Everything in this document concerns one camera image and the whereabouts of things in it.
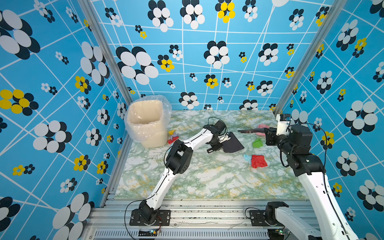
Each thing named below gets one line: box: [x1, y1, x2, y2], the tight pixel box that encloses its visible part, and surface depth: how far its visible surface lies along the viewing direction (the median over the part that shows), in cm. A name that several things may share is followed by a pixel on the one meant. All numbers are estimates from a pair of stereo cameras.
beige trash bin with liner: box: [124, 94, 172, 148], surface depth 91 cm
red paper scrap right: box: [251, 154, 268, 169], surface depth 93 cm
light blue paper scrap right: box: [243, 154, 252, 162], surface depth 96 cm
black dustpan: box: [221, 131, 245, 153], surface depth 100 cm
